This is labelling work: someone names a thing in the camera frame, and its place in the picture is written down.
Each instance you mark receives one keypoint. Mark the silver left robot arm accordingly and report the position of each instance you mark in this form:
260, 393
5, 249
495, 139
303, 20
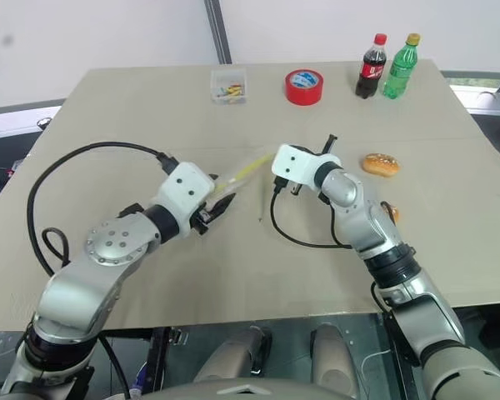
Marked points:
108, 246

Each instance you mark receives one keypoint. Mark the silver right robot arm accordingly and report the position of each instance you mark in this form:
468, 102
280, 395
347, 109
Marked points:
425, 316

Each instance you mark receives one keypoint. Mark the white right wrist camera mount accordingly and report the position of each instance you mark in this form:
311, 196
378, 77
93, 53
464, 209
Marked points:
300, 166

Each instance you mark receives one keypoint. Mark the clear plastic zip bag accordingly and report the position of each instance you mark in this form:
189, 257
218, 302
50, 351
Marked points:
250, 166

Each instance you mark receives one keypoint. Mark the red tape roll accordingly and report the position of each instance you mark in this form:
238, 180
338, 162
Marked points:
304, 96

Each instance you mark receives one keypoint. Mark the grey rounded knee cover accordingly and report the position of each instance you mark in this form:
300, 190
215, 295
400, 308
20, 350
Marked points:
233, 354
333, 358

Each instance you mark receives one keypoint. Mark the orange bun snack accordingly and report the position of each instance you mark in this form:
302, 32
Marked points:
396, 213
381, 164

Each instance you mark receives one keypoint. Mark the grey vertical post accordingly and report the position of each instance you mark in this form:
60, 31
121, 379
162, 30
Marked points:
218, 31

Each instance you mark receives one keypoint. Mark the cola bottle red cap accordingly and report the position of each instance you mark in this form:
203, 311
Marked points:
371, 71

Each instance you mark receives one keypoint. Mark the black table frame leg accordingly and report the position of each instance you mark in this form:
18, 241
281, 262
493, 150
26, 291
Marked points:
158, 354

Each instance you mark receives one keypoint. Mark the green bottle yellow cap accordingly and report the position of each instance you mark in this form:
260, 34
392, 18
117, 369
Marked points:
400, 71

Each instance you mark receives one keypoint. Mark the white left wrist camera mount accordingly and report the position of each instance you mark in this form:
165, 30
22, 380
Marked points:
185, 183

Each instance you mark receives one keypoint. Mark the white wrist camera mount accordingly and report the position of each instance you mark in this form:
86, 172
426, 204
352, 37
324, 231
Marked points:
300, 166
185, 183

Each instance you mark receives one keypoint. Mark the grey robot torso edge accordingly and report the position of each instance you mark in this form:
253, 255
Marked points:
250, 391

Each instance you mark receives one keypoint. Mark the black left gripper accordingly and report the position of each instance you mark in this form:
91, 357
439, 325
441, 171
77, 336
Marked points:
203, 217

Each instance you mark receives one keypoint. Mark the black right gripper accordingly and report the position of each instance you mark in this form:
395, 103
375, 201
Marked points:
295, 190

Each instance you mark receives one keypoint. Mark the clear box with colourful bits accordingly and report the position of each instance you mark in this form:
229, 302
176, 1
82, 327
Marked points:
229, 87

